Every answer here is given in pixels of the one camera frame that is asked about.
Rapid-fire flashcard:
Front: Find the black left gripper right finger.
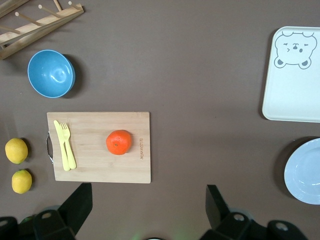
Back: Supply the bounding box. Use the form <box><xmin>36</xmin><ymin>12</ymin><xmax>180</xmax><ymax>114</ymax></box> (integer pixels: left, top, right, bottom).
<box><xmin>205</xmin><ymin>184</ymin><xmax>235</xmax><ymax>231</ymax></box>

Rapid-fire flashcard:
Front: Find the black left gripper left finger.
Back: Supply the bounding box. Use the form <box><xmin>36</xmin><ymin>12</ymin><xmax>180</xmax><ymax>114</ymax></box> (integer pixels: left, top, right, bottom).
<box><xmin>57</xmin><ymin>182</ymin><xmax>94</xmax><ymax>236</ymax></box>

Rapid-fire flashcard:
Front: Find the orange mandarin fruit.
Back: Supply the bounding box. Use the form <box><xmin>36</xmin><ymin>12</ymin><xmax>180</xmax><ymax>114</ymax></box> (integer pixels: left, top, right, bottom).
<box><xmin>105</xmin><ymin>129</ymin><xmax>133</xmax><ymax>156</ymax></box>

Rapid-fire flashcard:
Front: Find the white round plate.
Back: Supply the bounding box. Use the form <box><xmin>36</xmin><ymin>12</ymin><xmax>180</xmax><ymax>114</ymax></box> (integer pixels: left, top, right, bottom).
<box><xmin>284</xmin><ymin>137</ymin><xmax>320</xmax><ymax>205</ymax></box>

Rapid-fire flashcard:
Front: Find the bamboo cutting board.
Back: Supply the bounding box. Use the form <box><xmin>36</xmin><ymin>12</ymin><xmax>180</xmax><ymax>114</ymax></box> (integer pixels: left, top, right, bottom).
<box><xmin>45</xmin><ymin>111</ymin><xmax>152</xmax><ymax>185</ymax></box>

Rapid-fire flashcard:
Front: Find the yellow plastic fork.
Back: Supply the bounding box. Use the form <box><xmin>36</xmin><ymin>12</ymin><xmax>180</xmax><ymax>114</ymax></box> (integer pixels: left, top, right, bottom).
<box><xmin>60</xmin><ymin>122</ymin><xmax>77</xmax><ymax>170</ymax></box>

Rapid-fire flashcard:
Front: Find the dark green lime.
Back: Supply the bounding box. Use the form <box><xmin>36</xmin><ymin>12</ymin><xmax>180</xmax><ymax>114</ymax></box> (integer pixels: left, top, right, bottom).
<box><xmin>19</xmin><ymin>215</ymin><xmax>35</xmax><ymax>225</ymax></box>

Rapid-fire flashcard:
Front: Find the yellow lemon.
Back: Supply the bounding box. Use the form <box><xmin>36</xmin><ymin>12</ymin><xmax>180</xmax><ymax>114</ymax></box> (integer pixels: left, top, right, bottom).
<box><xmin>11</xmin><ymin>169</ymin><xmax>33</xmax><ymax>195</ymax></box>
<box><xmin>4</xmin><ymin>137</ymin><xmax>29</xmax><ymax>165</ymax></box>

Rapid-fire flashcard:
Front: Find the blue bowl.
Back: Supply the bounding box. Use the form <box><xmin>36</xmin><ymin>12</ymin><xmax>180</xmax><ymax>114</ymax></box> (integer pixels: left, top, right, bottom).
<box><xmin>27</xmin><ymin>49</ymin><xmax>76</xmax><ymax>99</ymax></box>

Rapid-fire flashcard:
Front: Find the cream bear print tray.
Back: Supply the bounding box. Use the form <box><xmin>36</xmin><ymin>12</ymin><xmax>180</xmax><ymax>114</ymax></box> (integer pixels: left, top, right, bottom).
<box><xmin>261</xmin><ymin>26</ymin><xmax>320</xmax><ymax>124</ymax></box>

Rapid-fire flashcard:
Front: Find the wooden peg drying rack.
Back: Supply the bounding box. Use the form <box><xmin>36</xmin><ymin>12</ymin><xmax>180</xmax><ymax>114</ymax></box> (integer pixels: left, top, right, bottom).
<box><xmin>0</xmin><ymin>0</ymin><xmax>85</xmax><ymax>61</ymax></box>

